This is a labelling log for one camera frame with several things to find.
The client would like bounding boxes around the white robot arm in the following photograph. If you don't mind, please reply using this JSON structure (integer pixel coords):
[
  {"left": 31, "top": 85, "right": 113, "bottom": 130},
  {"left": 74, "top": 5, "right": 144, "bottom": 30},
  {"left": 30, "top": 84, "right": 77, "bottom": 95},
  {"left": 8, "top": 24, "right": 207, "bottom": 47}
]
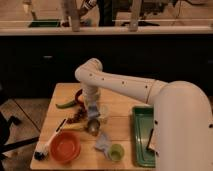
[{"left": 75, "top": 58, "right": 213, "bottom": 171}]

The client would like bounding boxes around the clear plastic cup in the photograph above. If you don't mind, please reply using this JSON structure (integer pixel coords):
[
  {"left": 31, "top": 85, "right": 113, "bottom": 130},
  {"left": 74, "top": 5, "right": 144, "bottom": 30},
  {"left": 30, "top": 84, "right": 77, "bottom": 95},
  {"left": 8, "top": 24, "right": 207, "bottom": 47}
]
[{"left": 99, "top": 105, "right": 109, "bottom": 123}]

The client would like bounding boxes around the metal cup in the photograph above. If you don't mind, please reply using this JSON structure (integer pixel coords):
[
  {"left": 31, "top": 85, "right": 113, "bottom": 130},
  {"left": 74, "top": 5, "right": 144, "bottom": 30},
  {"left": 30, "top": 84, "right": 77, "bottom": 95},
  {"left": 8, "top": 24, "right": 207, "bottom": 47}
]
[{"left": 88, "top": 119, "right": 100, "bottom": 136}]

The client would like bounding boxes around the green plastic cup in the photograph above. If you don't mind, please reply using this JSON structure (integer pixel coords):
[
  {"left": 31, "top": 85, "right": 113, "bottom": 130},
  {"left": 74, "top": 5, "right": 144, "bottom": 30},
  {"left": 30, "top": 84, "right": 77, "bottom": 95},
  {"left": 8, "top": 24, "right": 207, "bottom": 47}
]
[{"left": 108, "top": 144, "right": 125, "bottom": 162}]

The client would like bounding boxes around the red berry cluster toy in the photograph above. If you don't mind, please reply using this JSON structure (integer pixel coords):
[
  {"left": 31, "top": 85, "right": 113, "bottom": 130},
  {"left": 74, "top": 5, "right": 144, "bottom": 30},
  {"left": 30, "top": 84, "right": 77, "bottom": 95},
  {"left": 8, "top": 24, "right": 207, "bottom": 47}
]
[{"left": 67, "top": 108, "right": 87, "bottom": 124}]

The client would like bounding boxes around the yellow banana toy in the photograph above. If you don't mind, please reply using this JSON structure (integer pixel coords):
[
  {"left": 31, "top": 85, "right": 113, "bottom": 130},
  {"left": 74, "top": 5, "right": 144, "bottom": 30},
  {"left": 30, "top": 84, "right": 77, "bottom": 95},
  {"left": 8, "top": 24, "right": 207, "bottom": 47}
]
[{"left": 62, "top": 125, "right": 86, "bottom": 131}]

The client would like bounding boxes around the green chili pepper toy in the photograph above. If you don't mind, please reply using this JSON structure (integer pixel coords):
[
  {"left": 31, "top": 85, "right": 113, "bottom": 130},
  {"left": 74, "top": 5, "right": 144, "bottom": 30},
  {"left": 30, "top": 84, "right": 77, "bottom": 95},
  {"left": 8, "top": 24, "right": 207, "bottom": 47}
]
[{"left": 55, "top": 99, "right": 77, "bottom": 109}]

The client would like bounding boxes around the crumpled blue-grey cloth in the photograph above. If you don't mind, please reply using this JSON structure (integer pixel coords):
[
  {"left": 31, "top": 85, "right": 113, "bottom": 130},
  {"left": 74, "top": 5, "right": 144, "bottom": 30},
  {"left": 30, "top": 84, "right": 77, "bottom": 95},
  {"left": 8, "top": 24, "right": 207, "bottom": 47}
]
[{"left": 94, "top": 132, "right": 111, "bottom": 156}]

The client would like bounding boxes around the orange plastic bowl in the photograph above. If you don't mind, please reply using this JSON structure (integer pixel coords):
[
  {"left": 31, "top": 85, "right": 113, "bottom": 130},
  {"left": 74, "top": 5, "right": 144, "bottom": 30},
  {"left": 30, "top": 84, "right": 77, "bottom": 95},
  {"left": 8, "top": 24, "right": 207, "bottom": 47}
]
[{"left": 49, "top": 131, "right": 81, "bottom": 164}]

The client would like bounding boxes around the green plastic tray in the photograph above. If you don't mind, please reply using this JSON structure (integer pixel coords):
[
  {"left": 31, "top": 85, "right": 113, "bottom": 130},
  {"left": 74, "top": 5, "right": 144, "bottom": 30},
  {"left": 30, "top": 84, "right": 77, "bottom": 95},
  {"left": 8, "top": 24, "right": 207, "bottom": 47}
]
[{"left": 132, "top": 106, "right": 155, "bottom": 168}]

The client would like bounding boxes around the black office chair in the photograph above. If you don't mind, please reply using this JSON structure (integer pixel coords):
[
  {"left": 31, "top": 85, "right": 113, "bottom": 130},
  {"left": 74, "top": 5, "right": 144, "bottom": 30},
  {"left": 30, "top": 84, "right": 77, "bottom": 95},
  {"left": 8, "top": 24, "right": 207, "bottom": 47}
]
[{"left": 0, "top": 111, "right": 40, "bottom": 171}]

